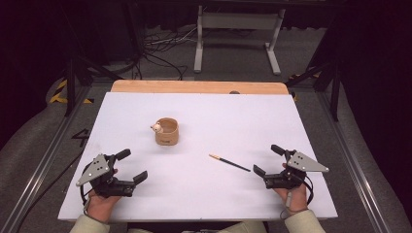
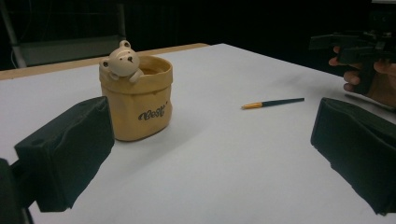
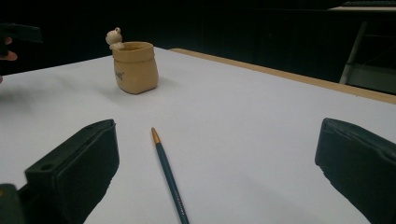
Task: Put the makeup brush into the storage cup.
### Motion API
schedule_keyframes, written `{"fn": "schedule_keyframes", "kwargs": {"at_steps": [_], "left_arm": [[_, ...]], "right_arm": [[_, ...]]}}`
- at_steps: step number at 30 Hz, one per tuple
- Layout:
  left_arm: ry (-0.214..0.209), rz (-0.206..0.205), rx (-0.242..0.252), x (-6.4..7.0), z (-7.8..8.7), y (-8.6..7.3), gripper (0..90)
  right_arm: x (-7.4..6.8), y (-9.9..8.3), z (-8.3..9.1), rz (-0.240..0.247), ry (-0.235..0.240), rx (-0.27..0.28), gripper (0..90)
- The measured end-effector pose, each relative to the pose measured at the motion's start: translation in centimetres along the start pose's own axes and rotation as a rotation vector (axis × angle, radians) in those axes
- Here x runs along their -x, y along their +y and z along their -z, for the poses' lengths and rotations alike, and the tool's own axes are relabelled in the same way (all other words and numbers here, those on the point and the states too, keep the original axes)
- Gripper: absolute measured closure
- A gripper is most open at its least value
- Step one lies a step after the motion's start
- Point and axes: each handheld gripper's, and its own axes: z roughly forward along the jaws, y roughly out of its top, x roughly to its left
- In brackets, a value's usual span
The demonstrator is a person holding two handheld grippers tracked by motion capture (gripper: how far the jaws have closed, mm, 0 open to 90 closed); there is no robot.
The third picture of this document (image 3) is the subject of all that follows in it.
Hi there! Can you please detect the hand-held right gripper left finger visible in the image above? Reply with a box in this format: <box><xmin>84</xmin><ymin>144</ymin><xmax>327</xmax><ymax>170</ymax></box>
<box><xmin>18</xmin><ymin>119</ymin><xmax>120</xmax><ymax>224</ymax></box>

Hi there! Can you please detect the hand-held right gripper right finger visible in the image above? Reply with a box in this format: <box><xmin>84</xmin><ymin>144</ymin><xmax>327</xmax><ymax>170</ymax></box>
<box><xmin>314</xmin><ymin>118</ymin><xmax>396</xmax><ymax>224</ymax></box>

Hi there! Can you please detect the dark green pencil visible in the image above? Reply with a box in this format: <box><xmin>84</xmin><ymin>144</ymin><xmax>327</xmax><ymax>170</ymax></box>
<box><xmin>150</xmin><ymin>127</ymin><xmax>191</xmax><ymax>224</ymax></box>

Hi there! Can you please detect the tan sack-shaped pen holder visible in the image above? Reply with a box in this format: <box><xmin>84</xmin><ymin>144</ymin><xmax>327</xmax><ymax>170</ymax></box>
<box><xmin>105</xmin><ymin>27</ymin><xmax>160</xmax><ymax>95</ymax></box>

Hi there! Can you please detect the grey metal stand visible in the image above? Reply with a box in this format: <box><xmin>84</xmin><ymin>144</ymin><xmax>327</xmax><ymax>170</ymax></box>
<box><xmin>338</xmin><ymin>21</ymin><xmax>396</xmax><ymax>95</ymax></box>

